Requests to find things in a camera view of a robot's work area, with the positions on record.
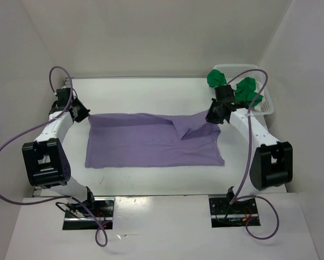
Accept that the white t-shirt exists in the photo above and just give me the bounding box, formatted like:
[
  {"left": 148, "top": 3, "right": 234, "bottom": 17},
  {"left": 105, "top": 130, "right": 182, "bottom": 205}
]
[{"left": 253, "top": 81, "right": 265, "bottom": 112}]

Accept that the aluminium table edge rail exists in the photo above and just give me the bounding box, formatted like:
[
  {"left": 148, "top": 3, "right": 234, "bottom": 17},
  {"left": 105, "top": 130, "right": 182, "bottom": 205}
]
[{"left": 29, "top": 80, "right": 74, "bottom": 189}]

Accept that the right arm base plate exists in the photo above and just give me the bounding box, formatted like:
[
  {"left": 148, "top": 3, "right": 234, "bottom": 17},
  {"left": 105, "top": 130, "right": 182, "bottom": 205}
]
[{"left": 208, "top": 194, "right": 261, "bottom": 228}]

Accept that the green t-shirt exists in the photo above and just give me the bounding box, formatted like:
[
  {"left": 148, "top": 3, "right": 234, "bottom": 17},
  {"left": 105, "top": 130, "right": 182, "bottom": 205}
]
[{"left": 207, "top": 69, "right": 257, "bottom": 105}]

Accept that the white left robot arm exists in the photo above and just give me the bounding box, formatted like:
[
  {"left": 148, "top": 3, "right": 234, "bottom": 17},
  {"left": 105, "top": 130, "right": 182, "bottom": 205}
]
[{"left": 22, "top": 86, "right": 97, "bottom": 217}]

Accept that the purple t-shirt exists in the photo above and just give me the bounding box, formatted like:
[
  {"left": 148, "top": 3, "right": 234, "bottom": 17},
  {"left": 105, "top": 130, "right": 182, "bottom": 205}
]
[{"left": 85, "top": 111, "right": 224, "bottom": 169}]

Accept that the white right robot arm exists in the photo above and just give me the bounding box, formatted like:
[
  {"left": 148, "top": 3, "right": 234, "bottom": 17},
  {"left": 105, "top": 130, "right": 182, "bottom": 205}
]
[{"left": 85, "top": 84, "right": 293, "bottom": 213}]

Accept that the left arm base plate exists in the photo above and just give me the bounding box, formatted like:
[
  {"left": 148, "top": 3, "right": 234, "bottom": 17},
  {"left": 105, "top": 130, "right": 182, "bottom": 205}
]
[{"left": 55, "top": 197, "right": 115, "bottom": 230}]

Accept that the white plastic basket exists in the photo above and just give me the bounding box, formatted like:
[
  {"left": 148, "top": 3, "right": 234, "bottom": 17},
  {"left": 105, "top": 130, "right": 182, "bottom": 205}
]
[{"left": 213, "top": 64, "right": 274, "bottom": 117}]

